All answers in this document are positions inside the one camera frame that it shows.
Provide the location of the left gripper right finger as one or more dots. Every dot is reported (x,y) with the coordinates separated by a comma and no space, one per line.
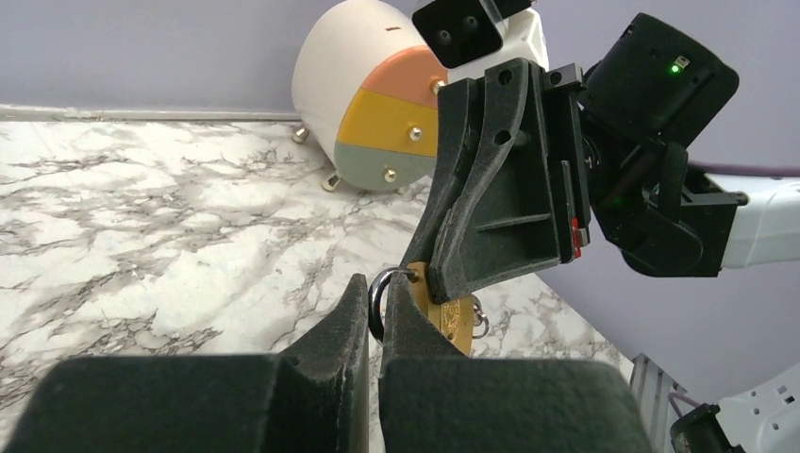
(432,398)

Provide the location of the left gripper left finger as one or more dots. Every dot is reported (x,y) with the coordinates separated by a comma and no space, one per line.
(311,397)

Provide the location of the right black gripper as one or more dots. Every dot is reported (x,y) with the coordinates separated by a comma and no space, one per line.
(509,194)

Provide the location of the brass padlock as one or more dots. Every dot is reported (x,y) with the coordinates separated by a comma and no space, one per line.
(460,321)

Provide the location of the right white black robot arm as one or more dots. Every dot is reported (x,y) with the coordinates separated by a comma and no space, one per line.
(641,107)

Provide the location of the cream cylinder with coloured face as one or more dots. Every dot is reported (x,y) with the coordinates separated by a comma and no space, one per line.
(365,88)

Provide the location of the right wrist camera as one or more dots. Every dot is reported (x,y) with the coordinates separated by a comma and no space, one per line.
(470,36)

